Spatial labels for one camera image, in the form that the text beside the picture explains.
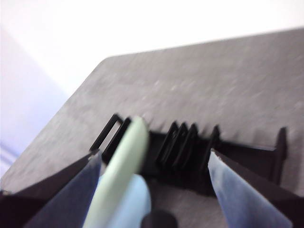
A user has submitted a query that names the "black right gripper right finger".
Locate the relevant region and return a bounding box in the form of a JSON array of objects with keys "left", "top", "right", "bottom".
[{"left": 207, "top": 148, "right": 304, "bottom": 228}]

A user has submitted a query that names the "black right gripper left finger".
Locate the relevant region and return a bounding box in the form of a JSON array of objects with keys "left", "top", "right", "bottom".
[{"left": 0, "top": 150, "right": 103, "bottom": 228}]

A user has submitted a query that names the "blue round plate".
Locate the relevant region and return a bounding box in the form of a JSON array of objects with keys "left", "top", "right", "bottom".
[{"left": 106, "top": 175, "right": 152, "bottom": 228}]

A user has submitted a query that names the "green round plate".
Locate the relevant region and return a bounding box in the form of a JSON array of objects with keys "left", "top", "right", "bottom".
[{"left": 82, "top": 115, "right": 150, "bottom": 228}]

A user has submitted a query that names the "black plate rack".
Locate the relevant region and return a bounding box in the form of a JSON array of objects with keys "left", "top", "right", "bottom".
[{"left": 89, "top": 113, "right": 288, "bottom": 198}]

